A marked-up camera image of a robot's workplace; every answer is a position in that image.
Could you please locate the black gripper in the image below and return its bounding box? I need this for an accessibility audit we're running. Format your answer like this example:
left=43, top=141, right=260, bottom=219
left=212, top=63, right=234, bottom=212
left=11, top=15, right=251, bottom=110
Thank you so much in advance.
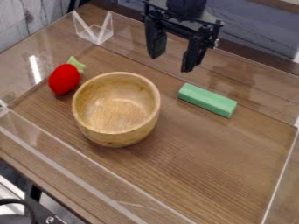
left=140, top=0, right=224, bottom=73

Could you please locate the clear acrylic tray wall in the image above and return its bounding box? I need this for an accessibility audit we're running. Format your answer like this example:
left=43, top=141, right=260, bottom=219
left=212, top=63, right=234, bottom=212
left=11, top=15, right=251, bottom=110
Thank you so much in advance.
left=0, top=100, right=196, bottom=224

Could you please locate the black table leg bracket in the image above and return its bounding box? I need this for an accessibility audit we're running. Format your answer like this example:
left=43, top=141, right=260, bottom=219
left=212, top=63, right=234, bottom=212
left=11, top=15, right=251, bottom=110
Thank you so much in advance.
left=24, top=185, right=65, bottom=224

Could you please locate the green rectangular block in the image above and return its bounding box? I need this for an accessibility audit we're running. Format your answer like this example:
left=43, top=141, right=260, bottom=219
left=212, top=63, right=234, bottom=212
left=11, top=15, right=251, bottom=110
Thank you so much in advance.
left=178, top=83, right=238, bottom=118

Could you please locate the black cable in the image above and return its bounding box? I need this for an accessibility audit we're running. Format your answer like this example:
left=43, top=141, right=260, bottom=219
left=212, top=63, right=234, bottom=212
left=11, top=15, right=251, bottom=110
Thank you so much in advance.
left=0, top=198, right=33, bottom=217

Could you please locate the wooden bowl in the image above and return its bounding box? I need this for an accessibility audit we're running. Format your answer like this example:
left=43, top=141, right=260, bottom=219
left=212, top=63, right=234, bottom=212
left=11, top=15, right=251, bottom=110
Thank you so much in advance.
left=71, top=72, right=162, bottom=148

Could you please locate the clear acrylic corner bracket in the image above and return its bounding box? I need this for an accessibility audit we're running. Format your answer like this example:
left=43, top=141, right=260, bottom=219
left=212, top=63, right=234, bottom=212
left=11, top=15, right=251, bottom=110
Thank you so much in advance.
left=71, top=11, right=114, bottom=46

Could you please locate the red plush strawberry toy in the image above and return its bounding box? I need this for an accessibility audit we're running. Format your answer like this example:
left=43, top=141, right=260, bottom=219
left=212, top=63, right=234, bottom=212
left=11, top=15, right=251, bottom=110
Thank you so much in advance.
left=48, top=56, right=85, bottom=95

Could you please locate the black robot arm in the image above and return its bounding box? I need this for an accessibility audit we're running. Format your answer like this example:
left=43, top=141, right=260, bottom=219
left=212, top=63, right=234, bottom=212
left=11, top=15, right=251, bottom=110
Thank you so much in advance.
left=142, top=0, right=224, bottom=73

